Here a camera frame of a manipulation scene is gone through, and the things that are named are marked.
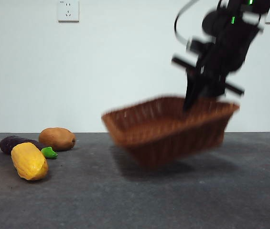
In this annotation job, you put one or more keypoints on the pale grey right camera box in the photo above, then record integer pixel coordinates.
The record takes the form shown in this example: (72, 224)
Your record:
(251, 18)

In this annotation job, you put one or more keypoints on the brown wicker basket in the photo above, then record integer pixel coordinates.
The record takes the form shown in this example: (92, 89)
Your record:
(168, 138)

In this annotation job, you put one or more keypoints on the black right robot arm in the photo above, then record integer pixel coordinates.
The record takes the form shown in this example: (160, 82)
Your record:
(232, 47)

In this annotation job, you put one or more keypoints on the yellow corn cob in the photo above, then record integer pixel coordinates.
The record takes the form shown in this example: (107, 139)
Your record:
(29, 162)

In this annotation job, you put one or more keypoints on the purple eggplant with green cap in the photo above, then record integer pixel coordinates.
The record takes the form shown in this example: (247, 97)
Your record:
(8, 144)

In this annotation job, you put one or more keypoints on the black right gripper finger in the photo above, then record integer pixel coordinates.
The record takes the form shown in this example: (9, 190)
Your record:
(212, 91)
(193, 91)

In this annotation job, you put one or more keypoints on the brown potato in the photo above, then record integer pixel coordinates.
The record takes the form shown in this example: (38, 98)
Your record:
(57, 139)

